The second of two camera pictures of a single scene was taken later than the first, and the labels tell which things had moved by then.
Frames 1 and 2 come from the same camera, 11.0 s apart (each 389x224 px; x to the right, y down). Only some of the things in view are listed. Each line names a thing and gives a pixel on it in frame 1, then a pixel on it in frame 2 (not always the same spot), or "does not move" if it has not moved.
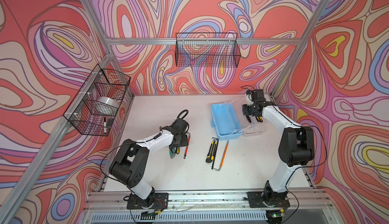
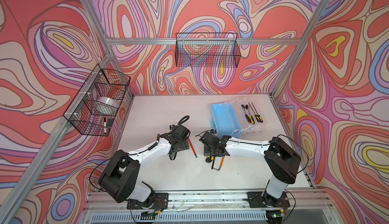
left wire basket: x=92 y=110 does not move
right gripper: x=244 y=110 -> x=206 y=152
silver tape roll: x=109 y=101 does not move
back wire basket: x=209 y=49 does not move
